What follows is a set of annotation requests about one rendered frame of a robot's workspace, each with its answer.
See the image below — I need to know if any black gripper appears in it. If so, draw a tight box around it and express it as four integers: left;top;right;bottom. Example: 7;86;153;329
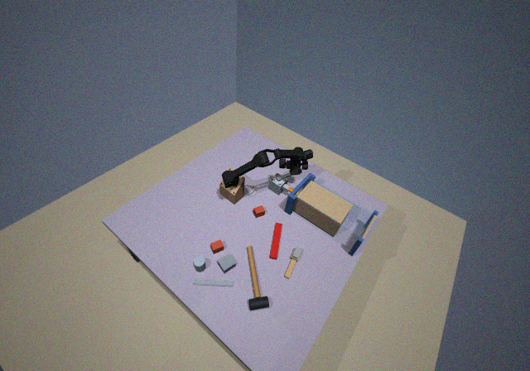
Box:
279;158;308;170

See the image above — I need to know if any grey-blue short cylinder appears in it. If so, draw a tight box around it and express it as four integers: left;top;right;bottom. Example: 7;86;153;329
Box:
194;256;205;272

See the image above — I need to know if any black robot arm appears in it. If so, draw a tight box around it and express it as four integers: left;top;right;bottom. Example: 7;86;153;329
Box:
222;147;313;188

